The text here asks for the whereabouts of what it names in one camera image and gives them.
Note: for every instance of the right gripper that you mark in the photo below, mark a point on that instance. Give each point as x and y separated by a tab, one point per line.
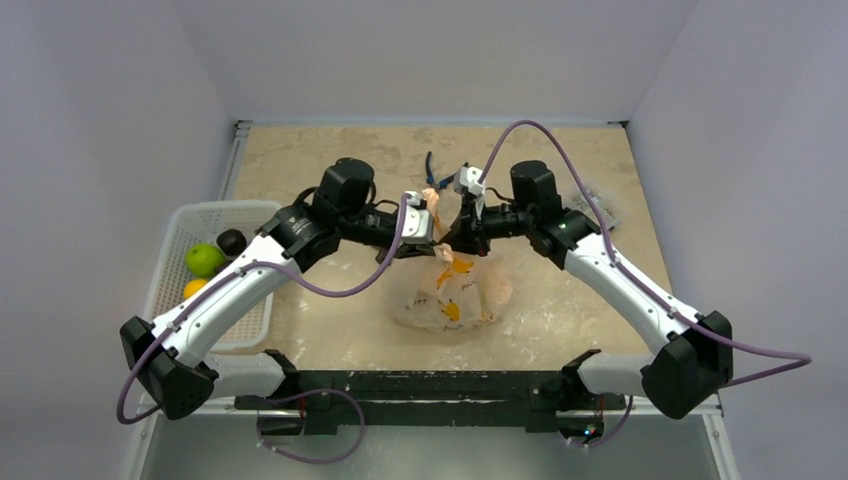
473	227

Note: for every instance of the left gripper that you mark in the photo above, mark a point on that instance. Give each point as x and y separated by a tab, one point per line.
410	249

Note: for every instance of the translucent orange plastic bag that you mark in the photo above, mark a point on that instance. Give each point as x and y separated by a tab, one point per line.
449	291

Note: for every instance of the yellow fake lemon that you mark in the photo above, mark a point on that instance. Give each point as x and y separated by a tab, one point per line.
193	287

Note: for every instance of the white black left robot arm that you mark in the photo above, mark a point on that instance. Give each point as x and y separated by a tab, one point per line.
172	357

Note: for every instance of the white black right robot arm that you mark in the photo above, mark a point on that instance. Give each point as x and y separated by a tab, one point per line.
690	358

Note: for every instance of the dark brown fake fruit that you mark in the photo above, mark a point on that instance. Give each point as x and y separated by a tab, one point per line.
232	242

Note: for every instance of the green fake apple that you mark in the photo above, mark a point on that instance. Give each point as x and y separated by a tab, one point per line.
203	260

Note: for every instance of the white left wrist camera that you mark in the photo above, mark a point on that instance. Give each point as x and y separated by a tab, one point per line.
417	221

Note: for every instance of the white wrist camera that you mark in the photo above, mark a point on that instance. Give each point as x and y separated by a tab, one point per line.
417	221
468	181

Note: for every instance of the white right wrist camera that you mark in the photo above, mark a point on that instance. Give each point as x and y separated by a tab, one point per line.
468	181

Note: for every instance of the black metal base rail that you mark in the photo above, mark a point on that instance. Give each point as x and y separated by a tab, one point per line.
535	401

